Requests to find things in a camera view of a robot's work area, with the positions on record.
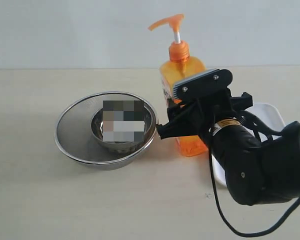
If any white rectangular plastic tray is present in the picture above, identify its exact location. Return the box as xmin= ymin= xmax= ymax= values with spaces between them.
xmin=212 ymin=102 xmax=286 ymax=188

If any large steel mesh strainer bowl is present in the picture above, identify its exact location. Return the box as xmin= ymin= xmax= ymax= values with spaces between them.
xmin=54 ymin=91 xmax=158 ymax=170

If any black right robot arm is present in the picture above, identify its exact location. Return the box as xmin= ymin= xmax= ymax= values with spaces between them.
xmin=156 ymin=89 xmax=300 ymax=206

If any small shiny steel bowl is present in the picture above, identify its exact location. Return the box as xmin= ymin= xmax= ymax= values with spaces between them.
xmin=90 ymin=100 xmax=156 ymax=154

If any orange pump soap bottle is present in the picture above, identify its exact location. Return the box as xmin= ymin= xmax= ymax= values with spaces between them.
xmin=148 ymin=13 xmax=208 ymax=157

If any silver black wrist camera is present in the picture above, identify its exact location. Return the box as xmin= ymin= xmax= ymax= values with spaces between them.
xmin=171 ymin=68 xmax=233 ymax=101

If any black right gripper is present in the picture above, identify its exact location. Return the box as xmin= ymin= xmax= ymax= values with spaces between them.
xmin=156 ymin=88 xmax=253 ymax=150

